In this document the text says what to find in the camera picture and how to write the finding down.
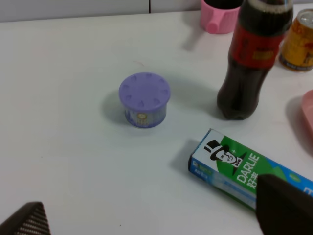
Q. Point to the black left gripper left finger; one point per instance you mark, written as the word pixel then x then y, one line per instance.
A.
pixel 30 219

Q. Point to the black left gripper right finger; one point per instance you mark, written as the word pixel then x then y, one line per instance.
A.
pixel 281 208

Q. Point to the purple lidded round container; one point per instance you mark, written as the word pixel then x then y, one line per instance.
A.
pixel 145 96

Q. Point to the green blue toothpaste box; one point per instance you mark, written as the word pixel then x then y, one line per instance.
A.
pixel 234 168

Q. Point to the pink square plate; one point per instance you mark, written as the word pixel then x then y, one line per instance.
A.
pixel 307 110

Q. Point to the gold energy drink can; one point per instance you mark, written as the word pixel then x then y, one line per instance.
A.
pixel 297 50

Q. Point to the cola bottle yellow cap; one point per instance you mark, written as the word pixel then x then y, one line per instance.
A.
pixel 261 27

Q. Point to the pink cup with handle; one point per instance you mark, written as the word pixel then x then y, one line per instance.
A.
pixel 219 16

